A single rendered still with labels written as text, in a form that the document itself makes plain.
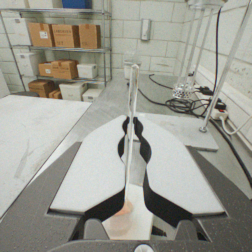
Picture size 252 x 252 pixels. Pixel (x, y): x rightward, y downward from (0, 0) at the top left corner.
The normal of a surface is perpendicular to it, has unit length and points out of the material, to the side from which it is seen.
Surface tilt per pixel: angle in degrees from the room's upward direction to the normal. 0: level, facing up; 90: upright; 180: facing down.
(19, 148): 0
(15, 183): 0
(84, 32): 91
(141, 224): 0
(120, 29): 90
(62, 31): 90
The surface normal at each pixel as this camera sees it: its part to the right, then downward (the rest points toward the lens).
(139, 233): 0.04, -0.83
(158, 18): -0.15, 0.54
